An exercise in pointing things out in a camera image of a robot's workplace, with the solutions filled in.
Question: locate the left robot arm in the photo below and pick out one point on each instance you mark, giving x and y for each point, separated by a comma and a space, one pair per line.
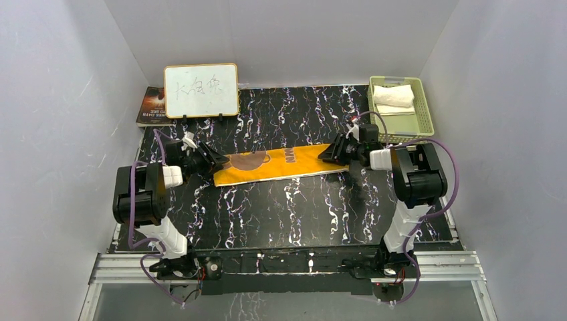
141, 194

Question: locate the green plastic basket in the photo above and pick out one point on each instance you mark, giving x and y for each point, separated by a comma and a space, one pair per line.
401, 128

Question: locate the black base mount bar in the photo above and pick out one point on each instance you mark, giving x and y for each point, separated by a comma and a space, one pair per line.
193, 267

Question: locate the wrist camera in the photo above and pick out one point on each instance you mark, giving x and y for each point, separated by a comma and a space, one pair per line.
188, 141
353, 129

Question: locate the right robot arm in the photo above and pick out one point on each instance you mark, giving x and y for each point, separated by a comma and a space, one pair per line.
417, 174

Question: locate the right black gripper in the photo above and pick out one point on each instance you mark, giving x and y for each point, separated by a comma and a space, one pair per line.
335, 155

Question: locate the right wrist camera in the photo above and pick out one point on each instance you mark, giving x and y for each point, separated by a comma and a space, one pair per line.
353, 129

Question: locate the aluminium rail frame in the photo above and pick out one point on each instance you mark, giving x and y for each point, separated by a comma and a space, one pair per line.
433, 266

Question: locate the yellow brown towel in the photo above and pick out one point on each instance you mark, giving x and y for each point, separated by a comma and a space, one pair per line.
276, 164

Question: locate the dark book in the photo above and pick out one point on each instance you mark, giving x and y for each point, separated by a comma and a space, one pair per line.
152, 110

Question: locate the whiteboard with yellow frame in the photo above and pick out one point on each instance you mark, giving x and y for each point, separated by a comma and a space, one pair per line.
200, 91

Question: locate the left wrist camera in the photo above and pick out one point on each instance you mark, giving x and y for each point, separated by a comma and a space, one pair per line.
188, 141

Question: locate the white towel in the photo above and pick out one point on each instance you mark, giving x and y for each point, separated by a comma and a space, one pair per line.
392, 101

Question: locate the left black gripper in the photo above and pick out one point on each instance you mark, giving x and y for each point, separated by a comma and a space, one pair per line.
212, 162

